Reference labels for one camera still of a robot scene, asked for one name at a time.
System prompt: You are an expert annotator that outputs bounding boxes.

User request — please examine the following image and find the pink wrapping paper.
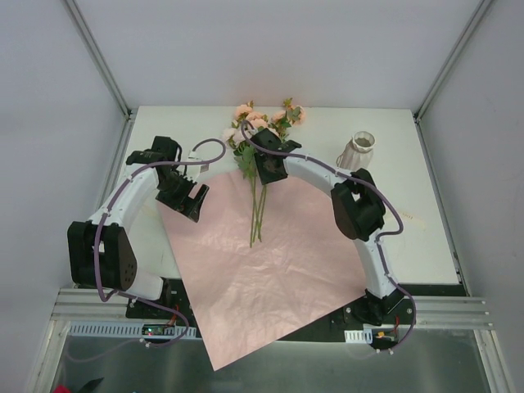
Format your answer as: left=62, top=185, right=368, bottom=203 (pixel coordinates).
left=159, top=171, right=365, bottom=370

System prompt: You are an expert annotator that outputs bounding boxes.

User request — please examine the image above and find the cream printed ribbon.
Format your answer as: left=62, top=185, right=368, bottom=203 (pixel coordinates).
left=141, top=204, right=427, bottom=230

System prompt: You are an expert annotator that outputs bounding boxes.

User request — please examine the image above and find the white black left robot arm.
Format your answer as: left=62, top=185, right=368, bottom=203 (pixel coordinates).
left=67, top=136, right=209, bottom=318

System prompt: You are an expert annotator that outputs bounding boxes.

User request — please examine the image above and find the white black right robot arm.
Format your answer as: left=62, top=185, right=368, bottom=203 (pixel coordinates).
left=247, top=129, right=404, bottom=326

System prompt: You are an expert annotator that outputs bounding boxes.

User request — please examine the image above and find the white ribbed ceramic vase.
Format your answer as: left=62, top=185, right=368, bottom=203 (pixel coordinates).
left=336, top=131, right=376, bottom=172

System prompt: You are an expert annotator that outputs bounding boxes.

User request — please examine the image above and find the pink flower bouquet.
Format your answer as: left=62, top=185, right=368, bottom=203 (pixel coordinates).
left=223, top=97, right=306, bottom=246

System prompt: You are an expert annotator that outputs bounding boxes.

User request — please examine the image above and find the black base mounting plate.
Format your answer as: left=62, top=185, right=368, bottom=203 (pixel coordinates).
left=125, top=278, right=467, bottom=342

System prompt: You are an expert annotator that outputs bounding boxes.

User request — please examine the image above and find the red object at bottom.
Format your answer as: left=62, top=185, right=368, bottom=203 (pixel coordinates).
left=52, top=385, right=71, bottom=393

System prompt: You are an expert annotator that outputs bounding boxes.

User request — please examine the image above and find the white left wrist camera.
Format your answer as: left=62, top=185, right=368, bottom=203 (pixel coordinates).
left=184, top=151, right=210, bottom=179

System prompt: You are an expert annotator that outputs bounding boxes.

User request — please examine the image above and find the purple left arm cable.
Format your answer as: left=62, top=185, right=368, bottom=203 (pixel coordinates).
left=65, top=138, right=228, bottom=364

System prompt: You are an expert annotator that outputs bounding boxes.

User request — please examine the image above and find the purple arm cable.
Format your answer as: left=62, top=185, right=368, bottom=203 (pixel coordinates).
left=240, top=119, right=418, bottom=361
left=65, top=138, right=228, bottom=364

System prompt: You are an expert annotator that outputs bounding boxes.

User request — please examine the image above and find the left aluminium side rail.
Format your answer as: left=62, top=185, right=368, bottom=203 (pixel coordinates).
left=73, top=116, right=136, bottom=287

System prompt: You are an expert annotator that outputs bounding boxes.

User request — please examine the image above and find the aluminium side rail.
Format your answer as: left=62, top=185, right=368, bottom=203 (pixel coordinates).
left=73, top=116, right=136, bottom=287
left=413, top=118, right=472, bottom=287

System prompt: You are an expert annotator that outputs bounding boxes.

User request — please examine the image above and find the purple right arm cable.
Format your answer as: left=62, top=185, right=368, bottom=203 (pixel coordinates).
left=240, top=119, right=418, bottom=361

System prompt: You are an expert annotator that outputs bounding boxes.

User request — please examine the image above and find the aluminium front frame rail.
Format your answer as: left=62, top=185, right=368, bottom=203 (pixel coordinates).
left=51, top=288, right=494, bottom=330

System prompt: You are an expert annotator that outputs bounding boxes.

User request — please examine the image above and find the left slotted cable duct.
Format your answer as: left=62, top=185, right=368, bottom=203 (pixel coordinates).
left=69, top=321, right=197, bottom=340

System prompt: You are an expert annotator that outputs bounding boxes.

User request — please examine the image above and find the slotted cable duct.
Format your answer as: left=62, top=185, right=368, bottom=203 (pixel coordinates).
left=344, top=327, right=399, bottom=345
left=69, top=321, right=197, bottom=340

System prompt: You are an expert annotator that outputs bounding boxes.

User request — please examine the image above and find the left aluminium frame post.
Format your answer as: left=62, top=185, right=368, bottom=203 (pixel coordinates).
left=61, top=0, right=133, bottom=120

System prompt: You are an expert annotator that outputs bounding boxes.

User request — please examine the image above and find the aluminium frame post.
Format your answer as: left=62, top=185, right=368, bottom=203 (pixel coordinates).
left=61, top=0, right=133, bottom=120
left=413, top=0, right=496, bottom=124

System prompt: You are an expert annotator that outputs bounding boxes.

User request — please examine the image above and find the right slotted cable duct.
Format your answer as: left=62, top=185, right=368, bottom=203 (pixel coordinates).
left=344, top=327, right=399, bottom=345

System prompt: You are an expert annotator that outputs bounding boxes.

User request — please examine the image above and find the right aluminium side rail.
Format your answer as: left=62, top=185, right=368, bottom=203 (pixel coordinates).
left=413, top=118, right=472, bottom=287

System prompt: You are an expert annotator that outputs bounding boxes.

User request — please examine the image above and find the right aluminium frame post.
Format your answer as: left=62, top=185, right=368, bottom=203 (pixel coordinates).
left=413, top=0, right=496, bottom=124

